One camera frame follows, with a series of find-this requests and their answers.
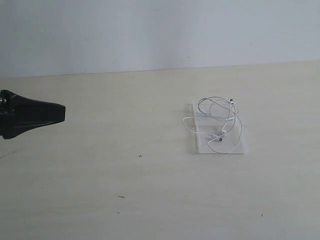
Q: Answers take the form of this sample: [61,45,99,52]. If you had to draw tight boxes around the white wired earphones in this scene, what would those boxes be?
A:
[182,96,244,154]

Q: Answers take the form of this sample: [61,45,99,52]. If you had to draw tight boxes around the clear plastic open case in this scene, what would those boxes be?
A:
[182,99,249,154]

